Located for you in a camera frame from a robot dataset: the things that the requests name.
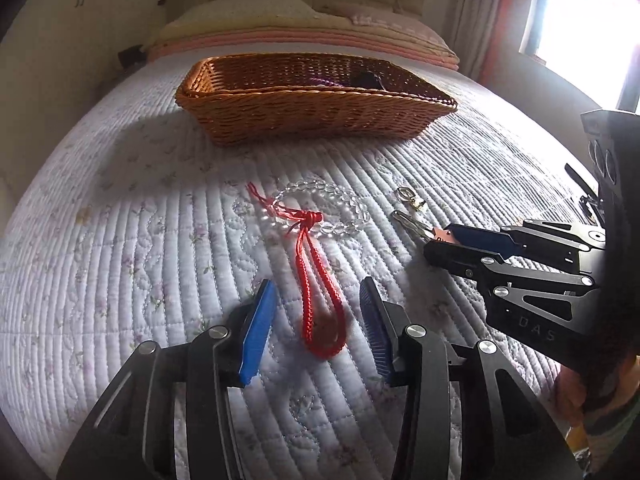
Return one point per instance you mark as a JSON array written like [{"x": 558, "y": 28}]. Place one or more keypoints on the person's right forearm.
[{"x": 617, "y": 435}]

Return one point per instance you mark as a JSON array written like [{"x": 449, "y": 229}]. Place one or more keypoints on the small clear plastic bag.
[{"x": 367, "y": 80}]

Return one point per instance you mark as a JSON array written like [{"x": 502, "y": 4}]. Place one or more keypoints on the pink pillow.
[{"x": 395, "y": 24}]

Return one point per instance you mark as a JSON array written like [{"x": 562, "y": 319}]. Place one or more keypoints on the window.
[{"x": 590, "y": 20}]

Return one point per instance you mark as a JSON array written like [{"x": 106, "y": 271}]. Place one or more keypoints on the dark box on nightstand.
[{"x": 131, "y": 56}]

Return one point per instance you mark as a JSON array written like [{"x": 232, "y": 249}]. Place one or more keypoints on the brown wicker basket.
[{"x": 300, "y": 115}]

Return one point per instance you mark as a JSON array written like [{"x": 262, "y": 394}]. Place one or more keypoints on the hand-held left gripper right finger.
[{"x": 375, "y": 325}]

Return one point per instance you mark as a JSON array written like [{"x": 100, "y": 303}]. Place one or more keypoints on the grey curtain with orange edge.
[{"x": 475, "y": 10}]

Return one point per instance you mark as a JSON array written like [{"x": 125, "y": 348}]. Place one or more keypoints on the small metal clasp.
[{"x": 406, "y": 194}]

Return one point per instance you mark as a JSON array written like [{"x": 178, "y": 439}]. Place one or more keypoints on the person's right hand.
[{"x": 572, "y": 395}]

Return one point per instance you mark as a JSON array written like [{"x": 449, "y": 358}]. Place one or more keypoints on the folded yellow and pink blankets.
[{"x": 300, "y": 40}]

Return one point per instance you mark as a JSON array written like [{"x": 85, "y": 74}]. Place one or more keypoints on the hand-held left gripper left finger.
[{"x": 257, "y": 330}]

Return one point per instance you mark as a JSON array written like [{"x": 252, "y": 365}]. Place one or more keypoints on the pale floral pillow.
[{"x": 240, "y": 12}]

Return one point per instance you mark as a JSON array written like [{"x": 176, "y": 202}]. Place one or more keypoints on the white wardrobe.
[{"x": 75, "y": 25}]

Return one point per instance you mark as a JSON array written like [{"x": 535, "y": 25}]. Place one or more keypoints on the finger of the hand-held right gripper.
[
  {"x": 450, "y": 255},
  {"x": 480, "y": 240}
]

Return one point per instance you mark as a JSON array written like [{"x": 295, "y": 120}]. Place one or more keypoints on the thin metal hair clip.
[{"x": 410, "y": 223}]

